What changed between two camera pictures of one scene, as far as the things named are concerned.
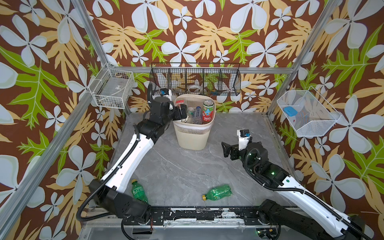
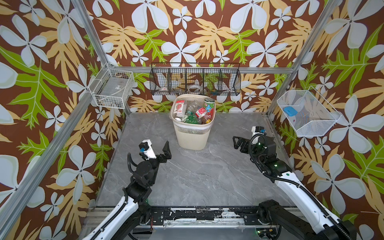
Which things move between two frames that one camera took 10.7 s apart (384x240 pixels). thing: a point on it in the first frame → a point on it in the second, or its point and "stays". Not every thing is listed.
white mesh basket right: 307,113 stays
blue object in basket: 290,111 stays
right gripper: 229,148 → 247,143
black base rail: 156,216 stays
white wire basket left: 111,88 stays
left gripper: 181,110 → 166,151
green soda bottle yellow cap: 217,192 → 191,118
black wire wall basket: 196,78 stays
